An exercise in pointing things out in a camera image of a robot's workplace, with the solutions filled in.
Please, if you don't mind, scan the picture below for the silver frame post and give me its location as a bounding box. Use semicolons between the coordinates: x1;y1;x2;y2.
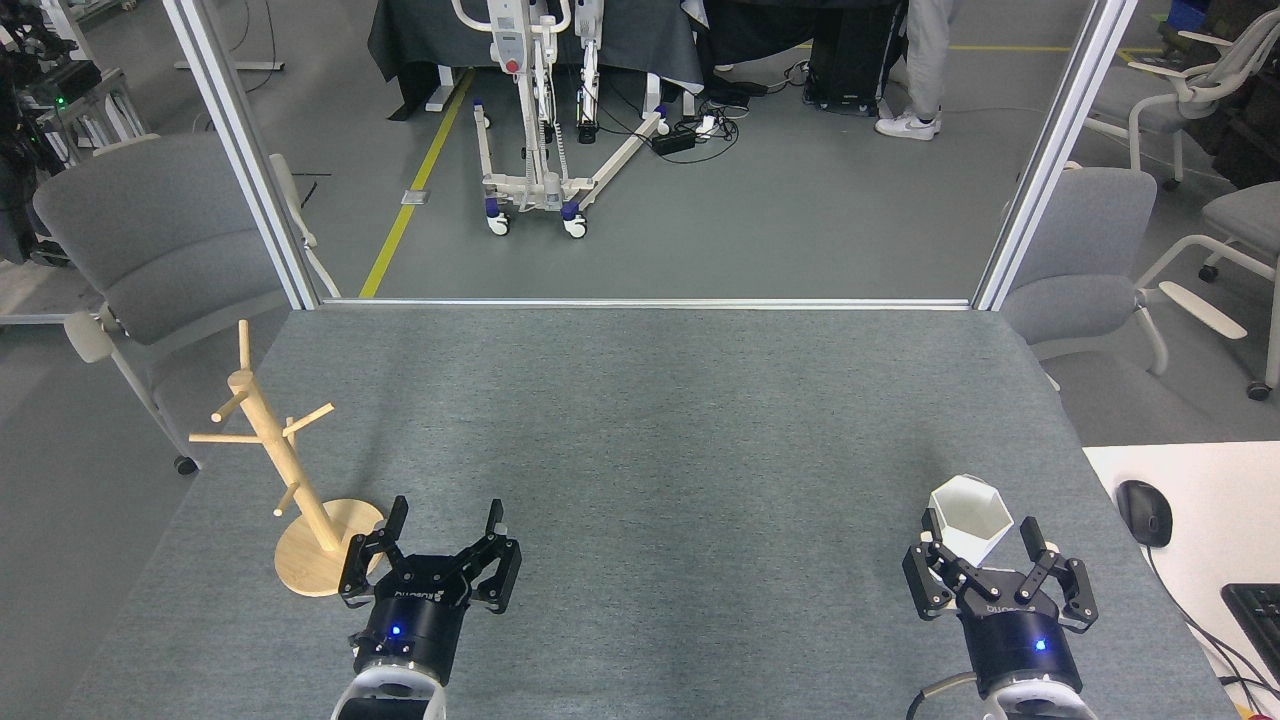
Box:
972;0;1141;311
163;0;321;311

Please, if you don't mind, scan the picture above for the white mesh office chair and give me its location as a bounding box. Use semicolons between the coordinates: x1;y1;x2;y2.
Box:
1085;8;1280;191

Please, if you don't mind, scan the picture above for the grey chair with beige armrests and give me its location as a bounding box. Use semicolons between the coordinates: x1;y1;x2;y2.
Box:
1000;160;1249;391
32;133;341;476

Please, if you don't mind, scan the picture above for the white hexagonal cup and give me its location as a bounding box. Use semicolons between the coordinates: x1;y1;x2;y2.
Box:
928;474;1015;566

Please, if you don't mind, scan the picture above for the equipment rack with green light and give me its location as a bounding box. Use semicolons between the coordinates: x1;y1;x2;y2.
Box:
0;0;151;266

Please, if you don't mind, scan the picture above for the black keyboard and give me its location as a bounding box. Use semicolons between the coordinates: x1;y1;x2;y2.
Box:
1221;583;1280;691

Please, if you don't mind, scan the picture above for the silver table edge rail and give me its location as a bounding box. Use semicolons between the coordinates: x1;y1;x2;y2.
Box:
320;297;976;311

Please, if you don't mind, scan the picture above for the wooden cup rack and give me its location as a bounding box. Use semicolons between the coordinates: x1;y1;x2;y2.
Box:
188;320;388;598

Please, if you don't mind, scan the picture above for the dark table cloth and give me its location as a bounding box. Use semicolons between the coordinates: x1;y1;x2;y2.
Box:
367;0;706;121

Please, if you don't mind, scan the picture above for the black equipment case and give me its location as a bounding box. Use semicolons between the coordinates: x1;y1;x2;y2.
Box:
805;0;906;116

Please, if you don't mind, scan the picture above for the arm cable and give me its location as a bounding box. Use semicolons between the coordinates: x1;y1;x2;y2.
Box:
905;672;979;720

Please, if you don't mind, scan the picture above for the grey chair with white frame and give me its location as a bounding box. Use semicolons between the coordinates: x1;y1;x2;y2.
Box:
1135;180;1280;401

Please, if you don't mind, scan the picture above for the white wheeled stand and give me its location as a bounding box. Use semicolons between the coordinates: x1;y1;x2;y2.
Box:
450;0;673;239

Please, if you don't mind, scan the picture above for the black computer mouse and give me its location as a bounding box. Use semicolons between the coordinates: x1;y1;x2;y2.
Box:
1116;480;1173;548

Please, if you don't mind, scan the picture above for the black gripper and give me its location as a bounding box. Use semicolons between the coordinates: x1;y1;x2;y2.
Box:
902;510;1099;698
339;496;523;687

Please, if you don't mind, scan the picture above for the black mouse cable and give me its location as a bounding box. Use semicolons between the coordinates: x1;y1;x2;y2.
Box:
1145;545;1280;701

